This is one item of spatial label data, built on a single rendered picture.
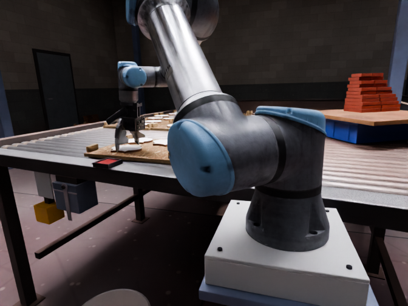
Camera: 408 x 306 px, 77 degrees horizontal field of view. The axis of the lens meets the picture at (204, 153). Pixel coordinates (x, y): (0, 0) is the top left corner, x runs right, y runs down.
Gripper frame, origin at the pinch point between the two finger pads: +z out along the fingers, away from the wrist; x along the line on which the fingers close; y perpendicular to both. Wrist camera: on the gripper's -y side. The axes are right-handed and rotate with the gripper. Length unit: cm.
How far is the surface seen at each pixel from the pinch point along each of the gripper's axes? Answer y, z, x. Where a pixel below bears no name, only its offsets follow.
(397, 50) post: 135, -58, 169
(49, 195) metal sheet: -29.8, 21.2, -15.9
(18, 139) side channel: -76, 6, 6
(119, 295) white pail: 6, 60, -18
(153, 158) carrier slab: 18.8, -0.4, -9.5
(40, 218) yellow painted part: -34, 32, -18
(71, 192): -12.1, 15.0, -19.8
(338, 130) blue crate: 87, -8, 51
